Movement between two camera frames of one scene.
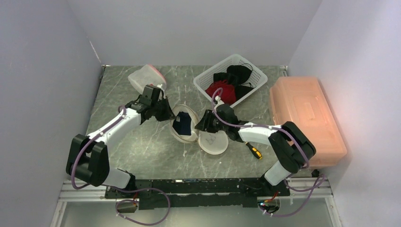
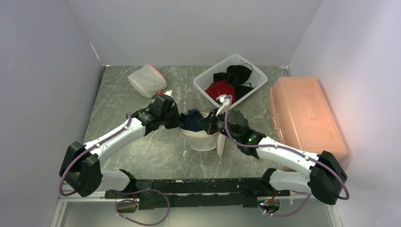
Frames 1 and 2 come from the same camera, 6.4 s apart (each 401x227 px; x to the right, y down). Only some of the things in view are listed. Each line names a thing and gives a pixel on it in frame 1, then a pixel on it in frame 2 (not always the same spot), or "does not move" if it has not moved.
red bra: x=229 y=97 does not move
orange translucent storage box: x=301 y=100 does not move
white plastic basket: x=257 y=78 does not move
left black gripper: x=168 y=114 -> x=176 y=123
